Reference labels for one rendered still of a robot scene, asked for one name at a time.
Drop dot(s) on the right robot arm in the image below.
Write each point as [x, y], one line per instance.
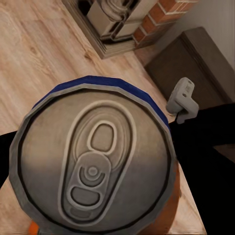
[215, 126]

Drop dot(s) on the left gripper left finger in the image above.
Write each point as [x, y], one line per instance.
[5, 142]

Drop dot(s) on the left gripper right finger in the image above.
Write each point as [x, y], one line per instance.
[211, 179]

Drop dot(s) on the can of soda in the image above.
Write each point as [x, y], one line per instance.
[34, 229]
[95, 156]

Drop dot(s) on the wood fireplace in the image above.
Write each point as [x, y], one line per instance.
[109, 24]

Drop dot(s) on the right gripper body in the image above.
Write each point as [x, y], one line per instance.
[208, 126]

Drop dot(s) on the trash can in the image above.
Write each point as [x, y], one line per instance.
[164, 222]

